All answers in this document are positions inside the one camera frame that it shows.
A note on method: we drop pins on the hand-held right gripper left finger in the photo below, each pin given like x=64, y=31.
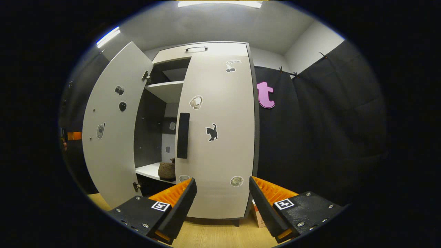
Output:
x=182, y=206

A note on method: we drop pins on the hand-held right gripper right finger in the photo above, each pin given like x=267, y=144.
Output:
x=262, y=206

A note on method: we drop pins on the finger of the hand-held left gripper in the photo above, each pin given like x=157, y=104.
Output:
x=74, y=136

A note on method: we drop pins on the brown fuzzy shoe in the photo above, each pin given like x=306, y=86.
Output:
x=167, y=171

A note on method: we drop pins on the cabinet door with camera sticker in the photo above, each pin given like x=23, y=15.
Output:
x=110, y=165

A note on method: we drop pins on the cabinet door with cherry sticker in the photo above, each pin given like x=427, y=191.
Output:
x=220, y=162

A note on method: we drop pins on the white shoe cabinet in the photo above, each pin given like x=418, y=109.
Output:
x=151, y=120

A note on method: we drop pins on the white cabinet shelf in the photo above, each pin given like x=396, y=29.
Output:
x=168, y=90
x=148, y=170

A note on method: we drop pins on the yellow red cardboard box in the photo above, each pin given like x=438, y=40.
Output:
x=257, y=217

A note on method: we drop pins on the narrow ceiling light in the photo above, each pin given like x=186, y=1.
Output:
x=108, y=37

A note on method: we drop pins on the wide ceiling light panel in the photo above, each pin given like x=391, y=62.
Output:
x=220, y=3

